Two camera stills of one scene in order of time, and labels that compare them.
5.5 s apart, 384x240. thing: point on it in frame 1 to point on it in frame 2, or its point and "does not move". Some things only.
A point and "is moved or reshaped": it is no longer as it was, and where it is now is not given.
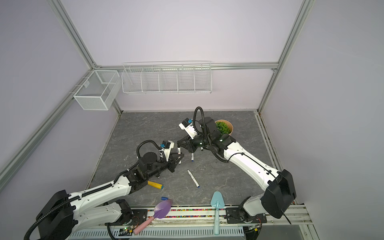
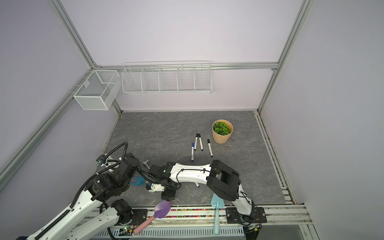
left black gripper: x=175 y=155 to x=130 y=155
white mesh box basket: x=96 y=92 does not move
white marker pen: x=179 y=152 is moved or reshaped
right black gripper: x=186 y=141 to x=168 y=195
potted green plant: x=224 y=127 does not move
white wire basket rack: x=167 y=77 does not move
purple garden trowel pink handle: x=161 y=210 does not move
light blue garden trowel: x=218 y=201 does not move
